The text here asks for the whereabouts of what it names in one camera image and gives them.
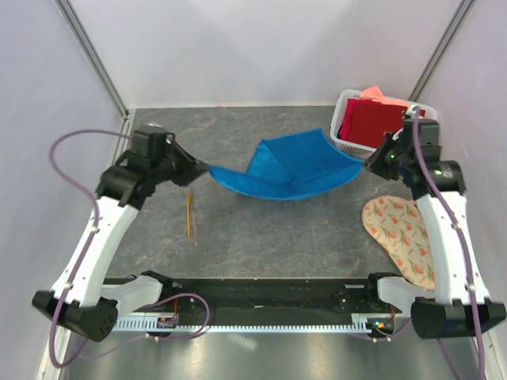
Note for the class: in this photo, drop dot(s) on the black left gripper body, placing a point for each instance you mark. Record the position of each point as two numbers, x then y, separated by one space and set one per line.
175 166

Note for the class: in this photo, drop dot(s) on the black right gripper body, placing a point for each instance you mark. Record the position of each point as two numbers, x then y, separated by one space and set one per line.
392 157

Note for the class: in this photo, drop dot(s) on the blue cloth napkin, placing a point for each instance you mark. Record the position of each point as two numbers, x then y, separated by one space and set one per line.
291 167

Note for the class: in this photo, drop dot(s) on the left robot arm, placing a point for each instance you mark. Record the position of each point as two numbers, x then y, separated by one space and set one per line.
77 300

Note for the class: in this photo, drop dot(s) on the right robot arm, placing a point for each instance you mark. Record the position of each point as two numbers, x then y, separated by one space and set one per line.
460 304

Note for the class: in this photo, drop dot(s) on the orange plastic fork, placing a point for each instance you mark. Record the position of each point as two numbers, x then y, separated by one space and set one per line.
189 212

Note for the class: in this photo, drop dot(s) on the red cloth in basket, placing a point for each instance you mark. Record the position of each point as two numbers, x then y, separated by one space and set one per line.
366 122

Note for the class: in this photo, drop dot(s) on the floral oval placemat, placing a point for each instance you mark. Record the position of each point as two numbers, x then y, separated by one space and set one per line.
397 225

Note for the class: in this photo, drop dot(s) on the salmon cloth in basket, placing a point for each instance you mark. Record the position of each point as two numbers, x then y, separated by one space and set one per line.
375 94

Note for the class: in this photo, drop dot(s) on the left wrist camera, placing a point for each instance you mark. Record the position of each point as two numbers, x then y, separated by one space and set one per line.
148 142

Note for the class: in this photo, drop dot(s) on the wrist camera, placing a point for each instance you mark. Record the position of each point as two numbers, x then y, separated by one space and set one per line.
148 142
428 129

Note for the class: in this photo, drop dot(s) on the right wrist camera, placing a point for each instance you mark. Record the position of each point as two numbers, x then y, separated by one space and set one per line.
428 129

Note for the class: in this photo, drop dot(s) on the right aluminium corner post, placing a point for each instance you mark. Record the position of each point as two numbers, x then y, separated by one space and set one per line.
450 32

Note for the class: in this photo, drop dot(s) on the aluminium corner post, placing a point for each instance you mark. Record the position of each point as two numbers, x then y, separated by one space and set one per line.
450 32
86 44

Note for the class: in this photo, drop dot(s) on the slotted cable duct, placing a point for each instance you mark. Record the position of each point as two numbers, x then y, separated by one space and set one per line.
166 323

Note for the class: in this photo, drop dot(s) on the left aluminium corner post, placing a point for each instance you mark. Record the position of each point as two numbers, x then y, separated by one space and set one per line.
86 44

